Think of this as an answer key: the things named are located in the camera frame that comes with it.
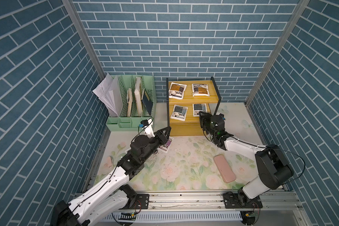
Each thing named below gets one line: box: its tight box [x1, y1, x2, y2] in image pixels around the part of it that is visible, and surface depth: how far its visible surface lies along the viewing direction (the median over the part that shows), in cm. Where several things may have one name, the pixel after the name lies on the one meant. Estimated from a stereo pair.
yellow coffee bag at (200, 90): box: [191, 83, 210, 97], surface depth 80 cm
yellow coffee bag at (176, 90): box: [168, 81, 188, 100], surface depth 79 cm
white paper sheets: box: [92, 72, 123, 117], surface depth 95 cm
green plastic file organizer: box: [105, 74, 158, 132], surface depth 104 cm
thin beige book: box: [126, 88, 133, 118], surface depth 100 cm
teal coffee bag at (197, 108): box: [192, 103, 208, 118], surface depth 95 cm
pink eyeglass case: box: [213, 154, 236, 184], surface depth 86 cm
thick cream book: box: [134, 76, 143, 117], surface depth 98 cm
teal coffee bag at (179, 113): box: [170, 104, 189, 122], surface depth 92 cm
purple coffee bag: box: [156, 136, 175, 154], surface depth 96 cm
